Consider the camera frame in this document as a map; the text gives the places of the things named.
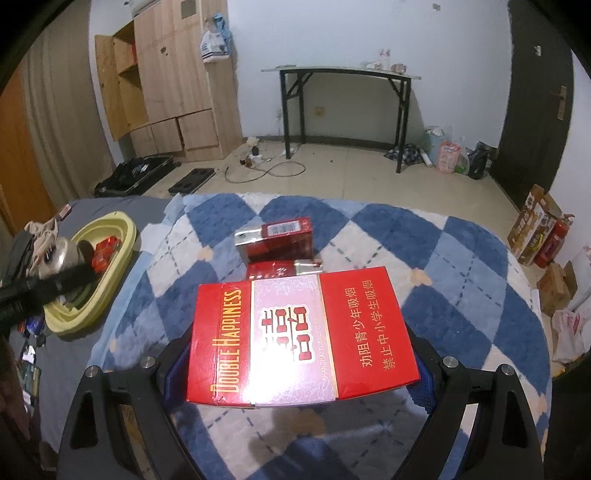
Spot grey bed sheet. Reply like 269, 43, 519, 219
14, 194, 185, 462

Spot wooden wardrobe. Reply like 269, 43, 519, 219
95, 0, 243, 162

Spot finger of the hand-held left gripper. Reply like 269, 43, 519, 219
28, 263, 99, 306

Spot dark green box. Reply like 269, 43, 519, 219
18, 362, 42, 402

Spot pale blue bin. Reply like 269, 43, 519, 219
424, 127, 444, 160

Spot dark door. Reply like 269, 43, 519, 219
489, 0, 573, 195

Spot colourful printed cardboard box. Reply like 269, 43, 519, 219
507, 185, 561, 266

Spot blue hanging cloth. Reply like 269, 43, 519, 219
210, 13, 234, 38

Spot black tray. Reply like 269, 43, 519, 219
168, 168, 215, 195

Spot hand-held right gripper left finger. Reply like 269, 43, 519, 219
56, 318, 200, 480

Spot checked cloth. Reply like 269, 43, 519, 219
387, 145, 428, 164

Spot black case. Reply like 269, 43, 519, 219
95, 156, 176, 197

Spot red and silver box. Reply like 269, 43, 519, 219
247, 258, 324, 280

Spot red fire extinguisher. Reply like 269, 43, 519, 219
536, 215, 575, 268

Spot black folding table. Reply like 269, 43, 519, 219
262, 66, 423, 174

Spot beige curtain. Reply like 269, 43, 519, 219
21, 0, 116, 195

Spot brown cardboard box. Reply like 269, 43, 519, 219
538, 261, 578, 317

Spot pale blue cloth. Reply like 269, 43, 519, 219
139, 194, 185, 254

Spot white hanging plastic bag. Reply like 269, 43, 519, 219
199, 30, 232, 63

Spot pink bag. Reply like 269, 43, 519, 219
438, 140, 462, 174

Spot beige clothes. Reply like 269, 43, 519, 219
24, 219, 61, 268

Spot blue white checked blanket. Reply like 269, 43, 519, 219
90, 191, 552, 480

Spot black bag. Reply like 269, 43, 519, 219
468, 141, 497, 180

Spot orange wooden door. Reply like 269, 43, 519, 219
0, 69, 56, 232

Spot red box with gold pattern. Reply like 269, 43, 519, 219
91, 236, 123, 273

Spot dark clothes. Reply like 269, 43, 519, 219
0, 233, 33, 287

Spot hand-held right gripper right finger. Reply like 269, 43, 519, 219
402, 318, 541, 480

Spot red box with white label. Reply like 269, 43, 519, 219
234, 216, 314, 264

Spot white power strip with cable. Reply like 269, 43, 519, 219
225, 136, 306, 183

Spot red carton with white band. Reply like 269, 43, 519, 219
186, 266, 422, 408

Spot yellow plastic basin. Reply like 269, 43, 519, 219
42, 211, 137, 335

